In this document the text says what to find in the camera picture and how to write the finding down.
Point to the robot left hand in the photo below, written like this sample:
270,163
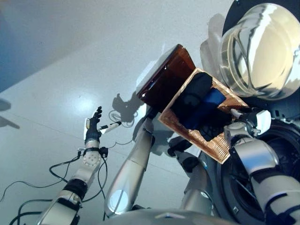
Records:
92,129

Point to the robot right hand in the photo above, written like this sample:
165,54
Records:
253,119

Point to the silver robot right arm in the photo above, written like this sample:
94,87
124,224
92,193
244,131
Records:
257,159

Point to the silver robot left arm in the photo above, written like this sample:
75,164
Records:
86,168

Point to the dark grey washing machine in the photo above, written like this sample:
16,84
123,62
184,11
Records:
286,145

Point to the rectangular wicker laundry basket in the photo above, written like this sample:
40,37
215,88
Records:
215,147

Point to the blue rolled garment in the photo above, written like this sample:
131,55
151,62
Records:
206,105

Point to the silver robot left leg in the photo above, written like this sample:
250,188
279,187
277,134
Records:
133,168

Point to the silver robot leg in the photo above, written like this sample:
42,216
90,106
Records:
197,187
133,168

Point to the large black rolled garment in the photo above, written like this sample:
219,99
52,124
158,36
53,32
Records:
199,86

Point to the round glass washer door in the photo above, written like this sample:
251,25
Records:
262,47

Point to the silver robot right leg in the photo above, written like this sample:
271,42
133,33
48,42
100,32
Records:
197,187

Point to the brown acrylic stand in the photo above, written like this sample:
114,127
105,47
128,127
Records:
171,77

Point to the grey robot torso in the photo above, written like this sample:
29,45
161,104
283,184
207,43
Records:
164,218

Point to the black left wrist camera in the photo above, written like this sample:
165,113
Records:
103,152

